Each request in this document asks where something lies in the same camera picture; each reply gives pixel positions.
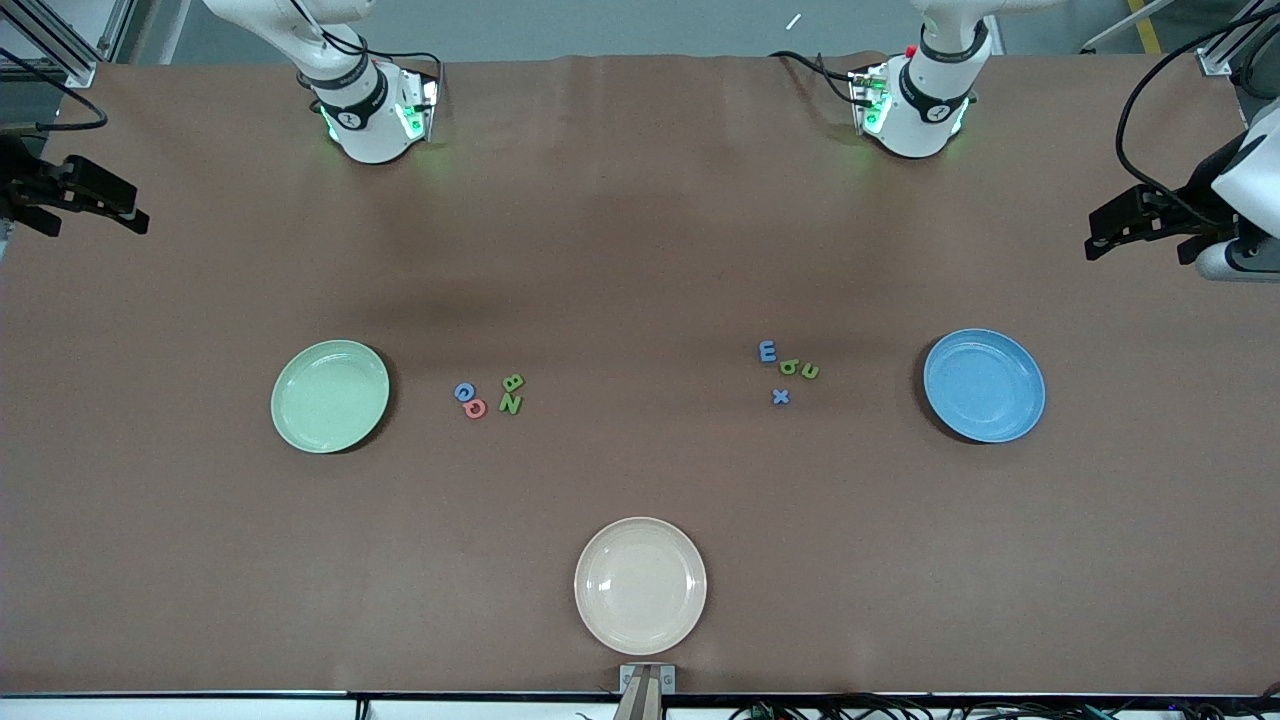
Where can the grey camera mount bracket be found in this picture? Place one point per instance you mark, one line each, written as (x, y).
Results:
(647, 685)

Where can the blue letter G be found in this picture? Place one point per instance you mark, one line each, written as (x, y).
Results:
(457, 391)

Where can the beige plate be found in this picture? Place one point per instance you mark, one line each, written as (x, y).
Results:
(640, 585)

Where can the light green plate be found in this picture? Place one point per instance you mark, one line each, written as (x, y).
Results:
(330, 400)

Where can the blue plate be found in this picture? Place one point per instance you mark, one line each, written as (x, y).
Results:
(985, 385)

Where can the brown table cover mat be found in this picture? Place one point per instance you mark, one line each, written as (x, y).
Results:
(640, 250)

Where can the green letter N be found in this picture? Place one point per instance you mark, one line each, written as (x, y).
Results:
(510, 404)

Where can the blue letter E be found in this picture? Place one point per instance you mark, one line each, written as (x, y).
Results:
(762, 351)

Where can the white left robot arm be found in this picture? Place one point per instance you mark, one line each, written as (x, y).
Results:
(920, 120)

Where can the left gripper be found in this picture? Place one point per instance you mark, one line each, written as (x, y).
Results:
(1189, 208)

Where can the aluminium frame profile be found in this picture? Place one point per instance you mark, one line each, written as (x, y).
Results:
(1215, 60)
(78, 74)

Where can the white table edge rail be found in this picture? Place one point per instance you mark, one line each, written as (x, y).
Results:
(200, 710)

